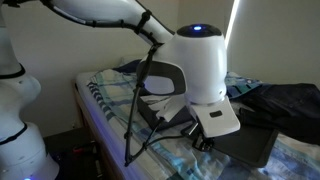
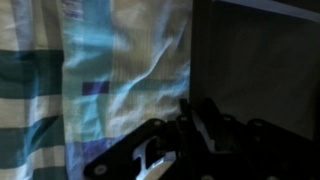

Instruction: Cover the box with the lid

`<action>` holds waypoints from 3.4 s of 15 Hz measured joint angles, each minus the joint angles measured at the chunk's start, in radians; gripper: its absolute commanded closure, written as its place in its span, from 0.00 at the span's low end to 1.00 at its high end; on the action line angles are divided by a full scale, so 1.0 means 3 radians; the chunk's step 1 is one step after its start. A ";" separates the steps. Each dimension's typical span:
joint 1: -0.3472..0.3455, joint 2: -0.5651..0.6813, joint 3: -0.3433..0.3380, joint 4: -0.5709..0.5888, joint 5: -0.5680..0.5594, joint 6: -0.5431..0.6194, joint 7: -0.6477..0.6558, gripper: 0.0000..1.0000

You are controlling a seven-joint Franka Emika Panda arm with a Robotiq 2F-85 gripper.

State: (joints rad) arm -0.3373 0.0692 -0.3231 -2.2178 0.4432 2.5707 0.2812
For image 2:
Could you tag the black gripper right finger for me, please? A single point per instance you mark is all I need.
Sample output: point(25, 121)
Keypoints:
point(253, 153)

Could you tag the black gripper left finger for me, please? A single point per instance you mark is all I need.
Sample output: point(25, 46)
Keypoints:
point(123, 156)

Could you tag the black box lid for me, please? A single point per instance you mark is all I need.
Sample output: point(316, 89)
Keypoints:
point(260, 66)

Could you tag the blue checked duvet cover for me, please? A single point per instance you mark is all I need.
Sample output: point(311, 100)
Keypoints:
point(100, 66)

